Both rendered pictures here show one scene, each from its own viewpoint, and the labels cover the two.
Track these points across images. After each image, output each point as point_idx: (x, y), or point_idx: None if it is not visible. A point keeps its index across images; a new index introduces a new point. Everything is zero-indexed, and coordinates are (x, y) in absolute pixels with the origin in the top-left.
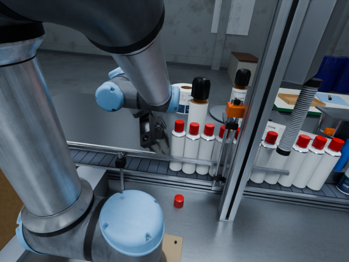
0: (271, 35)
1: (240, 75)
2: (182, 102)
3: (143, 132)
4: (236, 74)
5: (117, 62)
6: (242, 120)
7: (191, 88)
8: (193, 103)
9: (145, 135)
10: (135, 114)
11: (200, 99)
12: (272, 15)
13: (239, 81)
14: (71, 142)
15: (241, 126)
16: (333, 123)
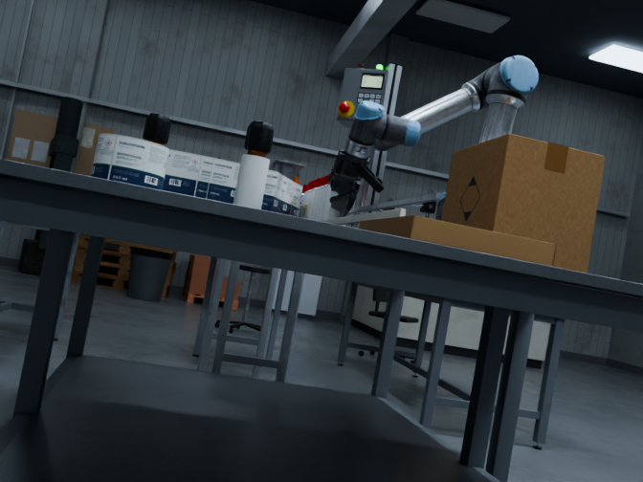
0: (395, 102)
1: (168, 124)
2: (165, 172)
3: (374, 176)
4: (158, 121)
5: (462, 112)
6: (376, 156)
7: (262, 138)
8: (268, 159)
9: (379, 178)
10: (365, 158)
11: (269, 152)
12: (389, 91)
13: (166, 134)
14: (391, 201)
15: (376, 160)
16: (287, 174)
